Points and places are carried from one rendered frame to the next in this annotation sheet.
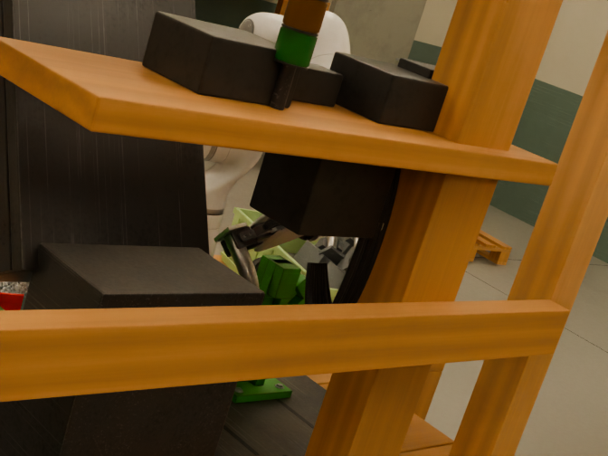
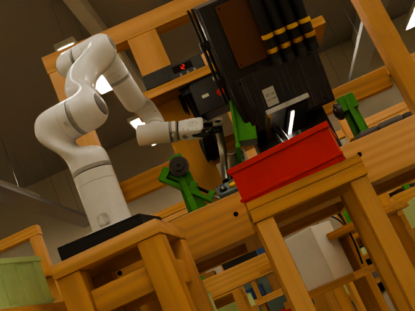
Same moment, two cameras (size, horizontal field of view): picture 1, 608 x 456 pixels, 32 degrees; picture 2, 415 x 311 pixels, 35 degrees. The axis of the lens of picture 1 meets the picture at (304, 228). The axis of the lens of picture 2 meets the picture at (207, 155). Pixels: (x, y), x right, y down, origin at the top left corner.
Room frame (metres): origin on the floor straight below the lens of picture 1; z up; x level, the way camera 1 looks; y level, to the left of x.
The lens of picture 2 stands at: (3.57, 1.83, 0.52)
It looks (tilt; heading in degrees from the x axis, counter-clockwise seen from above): 14 degrees up; 226
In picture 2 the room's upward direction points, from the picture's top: 24 degrees counter-clockwise
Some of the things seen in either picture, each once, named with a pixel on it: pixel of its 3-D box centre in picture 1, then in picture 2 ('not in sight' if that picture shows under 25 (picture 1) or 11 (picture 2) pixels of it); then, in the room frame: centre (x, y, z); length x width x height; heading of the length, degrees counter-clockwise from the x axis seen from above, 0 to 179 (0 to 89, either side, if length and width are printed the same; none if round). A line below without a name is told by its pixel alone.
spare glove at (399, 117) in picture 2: not in sight; (382, 128); (1.63, 0.65, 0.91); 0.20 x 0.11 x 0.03; 138
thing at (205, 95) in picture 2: (325, 177); (213, 95); (1.63, -0.01, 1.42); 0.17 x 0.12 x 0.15; 137
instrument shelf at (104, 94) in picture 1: (315, 122); (228, 71); (1.51, 0.03, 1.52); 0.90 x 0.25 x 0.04; 137
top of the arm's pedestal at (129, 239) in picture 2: not in sight; (122, 252); (2.51, 0.25, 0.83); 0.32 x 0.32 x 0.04; 41
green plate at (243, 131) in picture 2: not in sight; (243, 127); (1.78, 0.21, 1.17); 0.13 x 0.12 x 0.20; 137
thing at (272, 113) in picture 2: not in sight; (286, 121); (1.70, 0.35, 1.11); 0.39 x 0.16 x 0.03; 47
